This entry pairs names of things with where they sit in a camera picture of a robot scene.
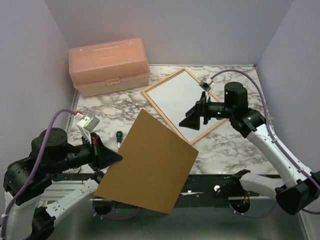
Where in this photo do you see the pink translucent plastic box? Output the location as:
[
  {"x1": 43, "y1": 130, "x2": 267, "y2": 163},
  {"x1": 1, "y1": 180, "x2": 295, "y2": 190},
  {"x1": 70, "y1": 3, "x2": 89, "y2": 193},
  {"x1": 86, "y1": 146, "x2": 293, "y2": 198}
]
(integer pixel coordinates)
[{"x1": 69, "y1": 38, "x2": 151, "y2": 97}]

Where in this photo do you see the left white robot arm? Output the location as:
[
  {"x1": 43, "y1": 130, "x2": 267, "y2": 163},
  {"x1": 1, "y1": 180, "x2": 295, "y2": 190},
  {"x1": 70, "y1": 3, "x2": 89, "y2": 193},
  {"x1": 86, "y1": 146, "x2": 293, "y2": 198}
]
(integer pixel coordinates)
[{"x1": 0, "y1": 127, "x2": 122, "y2": 240}]

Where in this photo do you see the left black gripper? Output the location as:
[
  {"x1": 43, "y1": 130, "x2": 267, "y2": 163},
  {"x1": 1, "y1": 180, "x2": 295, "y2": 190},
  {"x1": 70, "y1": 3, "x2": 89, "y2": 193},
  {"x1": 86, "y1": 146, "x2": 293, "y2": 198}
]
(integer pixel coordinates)
[{"x1": 48, "y1": 132, "x2": 124, "y2": 174}]

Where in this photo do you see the light wooden picture frame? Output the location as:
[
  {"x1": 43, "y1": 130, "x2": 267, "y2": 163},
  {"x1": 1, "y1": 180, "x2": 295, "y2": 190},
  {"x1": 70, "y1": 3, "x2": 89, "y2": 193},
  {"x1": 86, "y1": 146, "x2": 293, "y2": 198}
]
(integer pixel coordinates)
[{"x1": 141, "y1": 66, "x2": 230, "y2": 146}]

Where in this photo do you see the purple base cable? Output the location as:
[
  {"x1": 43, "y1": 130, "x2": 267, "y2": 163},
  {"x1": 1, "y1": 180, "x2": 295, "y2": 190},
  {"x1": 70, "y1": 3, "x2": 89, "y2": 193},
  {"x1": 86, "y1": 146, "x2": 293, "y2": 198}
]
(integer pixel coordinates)
[
  {"x1": 93, "y1": 207, "x2": 141, "y2": 221},
  {"x1": 227, "y1": 199, "x2": 280, "y2": 219}
]

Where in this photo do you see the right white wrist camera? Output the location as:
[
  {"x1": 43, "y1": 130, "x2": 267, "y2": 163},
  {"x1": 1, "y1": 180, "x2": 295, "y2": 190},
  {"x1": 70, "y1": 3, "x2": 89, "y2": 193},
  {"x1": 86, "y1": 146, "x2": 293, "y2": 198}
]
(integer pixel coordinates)
[{"x1": 198, "y1": 77, "x2": 213, "y2": 101}]

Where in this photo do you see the plant photo with backing board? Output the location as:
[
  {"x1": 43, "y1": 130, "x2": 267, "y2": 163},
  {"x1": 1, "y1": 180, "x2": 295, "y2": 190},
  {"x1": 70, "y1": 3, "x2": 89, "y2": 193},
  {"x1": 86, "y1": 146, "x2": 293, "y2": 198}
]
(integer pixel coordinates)
[{"x1": 146, "y1": 70, "x2": 225, "y2": 142}]

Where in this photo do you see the green handled screwdriver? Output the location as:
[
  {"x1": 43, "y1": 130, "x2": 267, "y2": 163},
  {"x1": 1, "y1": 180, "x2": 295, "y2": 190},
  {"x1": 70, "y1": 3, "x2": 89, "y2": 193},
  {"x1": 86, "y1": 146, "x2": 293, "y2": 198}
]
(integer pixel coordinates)
[{"x1": 115, "y1": 130, "x2": 123, "y2": 150}]

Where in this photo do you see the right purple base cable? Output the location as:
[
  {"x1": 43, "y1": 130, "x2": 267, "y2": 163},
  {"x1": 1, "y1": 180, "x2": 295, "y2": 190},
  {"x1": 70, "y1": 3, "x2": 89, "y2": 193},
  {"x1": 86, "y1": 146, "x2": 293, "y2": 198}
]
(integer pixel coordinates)
[{"x1": 227, "y1": 199, "x2": 280, "y2": 219}]

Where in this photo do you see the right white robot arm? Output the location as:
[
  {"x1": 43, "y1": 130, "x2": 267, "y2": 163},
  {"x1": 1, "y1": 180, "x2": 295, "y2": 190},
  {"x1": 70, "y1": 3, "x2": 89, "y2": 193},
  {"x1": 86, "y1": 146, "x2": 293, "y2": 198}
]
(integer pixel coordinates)
[{"x1": 179, "y1": 82, "x2": 320, "y2": 215}]

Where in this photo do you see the brown backing board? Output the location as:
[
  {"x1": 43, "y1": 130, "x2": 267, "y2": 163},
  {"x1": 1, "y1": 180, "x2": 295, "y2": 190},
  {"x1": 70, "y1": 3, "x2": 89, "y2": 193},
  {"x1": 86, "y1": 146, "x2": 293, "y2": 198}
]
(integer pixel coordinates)
[{"x1": 95, "y1": 109, "x2": 199, "y2": 214}]

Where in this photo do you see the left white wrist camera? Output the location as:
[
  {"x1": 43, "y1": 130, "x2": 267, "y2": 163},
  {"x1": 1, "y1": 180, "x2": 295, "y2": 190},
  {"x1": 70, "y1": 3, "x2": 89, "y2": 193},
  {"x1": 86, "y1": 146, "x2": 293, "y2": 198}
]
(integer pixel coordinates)
[{"x1": 74, "y1": 111, "x2": 100, "y2": 144}]

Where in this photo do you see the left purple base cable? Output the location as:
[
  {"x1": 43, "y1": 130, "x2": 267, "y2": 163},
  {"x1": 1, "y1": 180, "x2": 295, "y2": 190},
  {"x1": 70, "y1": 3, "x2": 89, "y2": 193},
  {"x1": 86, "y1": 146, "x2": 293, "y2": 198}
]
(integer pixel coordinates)
[{"x1": 93, "y1": 207, "x2": 141, "y2": 221}]

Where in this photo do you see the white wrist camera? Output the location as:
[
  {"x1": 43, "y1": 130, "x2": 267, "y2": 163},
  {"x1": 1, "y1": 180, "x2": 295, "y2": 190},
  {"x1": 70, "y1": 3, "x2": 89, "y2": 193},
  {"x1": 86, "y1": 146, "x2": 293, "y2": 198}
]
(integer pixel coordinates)
[
  {"x1": 74, "y1": 111, "x2": 100, "y2": 144},
  {"x1": 198, "y1": 77, "x2": 213, "y2": 101}
]

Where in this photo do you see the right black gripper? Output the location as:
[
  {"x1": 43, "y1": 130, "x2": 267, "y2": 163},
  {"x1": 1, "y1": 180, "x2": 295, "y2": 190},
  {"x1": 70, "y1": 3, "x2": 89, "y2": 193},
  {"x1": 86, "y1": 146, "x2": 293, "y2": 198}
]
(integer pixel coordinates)
[{"x1": 179, "y1": 91, "x2": 235, "y2": 130}]

